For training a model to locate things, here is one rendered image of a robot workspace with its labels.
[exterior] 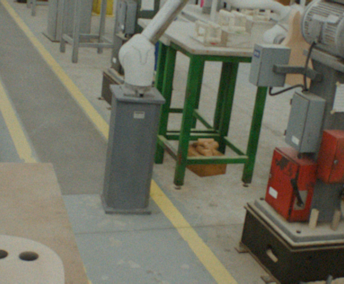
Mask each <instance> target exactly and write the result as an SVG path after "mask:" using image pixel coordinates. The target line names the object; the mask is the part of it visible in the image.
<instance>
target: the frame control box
mask: <svg viewBox="0 0 344 284"><path fill-rule="evenodd" d="M290 53H291V49H290V48H288V47H286V46H283V45H276V44H265V43H255V44H254V49H253V56H252V62H251V69H250V73H249V80H248V82H250V83H252V84H254V85H255V86H257V87H269V95H270V96H276V95H279V94H282V93H284V92H286V91H289V90H291V89H294V88H297V87H302V91H301V92H302V94H303V89H304V85H303V84H297V85H293V86H291V87H288V88H285V89H283V90H281V91H278V92H275V93H271V90H272V89H273V87H284V84H285V78H286V75H287V74H283V73H274V72H272V67H273V64H283V65H288V63H289V57H290Z"/></svg>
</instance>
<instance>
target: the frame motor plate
mask: <svg viewBox="0 0 344 284"><path fill-rule="evenodd" d="M308 51H309V50H308V49H303V51H302V54H303V55H304V56H307V53H308ZM310 58H311V59H313V60H316V61H318V62H320V63H322V64H325V65H327V66H329V67H331V68H334V69H336V70H339V71H340V72H343V73H344V61H337V60H335V59H332V58H330V57H327V56H325V55H322V54H320V53H318V52H315V51H313V50H312V51H311V55H310Z"/></svg>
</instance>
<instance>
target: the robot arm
mask: <svg viewBox="0 0 344 284"><path fill-rule="evenodd" d="M189 1H190V0H168V1H167V2H166V3H165V5H164V6H163V7H162V8H161V9H160V11H159V12H158V13H157V15H156V16H155V17H154V18H153V19H152V21H151V22H150V24H149V25H148V26H147V27H146V28H145V30H144V31H143V32H142V33H141V34H136V35H134V36H133V37H132V38H131V39H130V40H129V41H128V42H127V43H126V44H124V45H123V46H122V47H121V49H120V51H119V61H120V63H121V65H122V67H123V68H124V72H125V80H124V85H119V88H120V89H121V90H122V92H123V95H124V96H138V97H155V94H154V93H153V92H152V90H151V83H152V79H153V74H154V62H155V57H154V52H155V46H154V45H155V44H156V42H157V41H158V40H159V38H160V37H161V36H162V35H163V33H164V32H165V31H166V30H167V29H168V27H169V26H170V25H171V24H172V22H173V21H174V20H175V18H176V17H177V16H178V15H179V13H180V12H181V11H182V10H183V9H184V7H185V6H186V5H187V4H188V2H189ZM223 1H224V2H226V3H227V4H229V5H231V6H233V7H235V8H239V9H246V10H272V11H274V12H275V13H276V19H277V20H278V23H277V24H276V25H275V26H274V27H273V28H272V29H269V30H267V31H265V32H264V34H263V36H262V39H263V42H264V43H265V44H277V45H280V44H281V43H282V42H283V41H284V40H285V38H286V36H287V33H288V27H289V25H288V20H289V16H290V14H291V12H292V10H293V9H297V10H299V11H300V12H304V9H303V8H302V7H301V6H300V5H297V4H295V5H291V6H290V7H289V6H283V5H282V4H280V3H278V2H275V1H271V0H223Z"/></svg>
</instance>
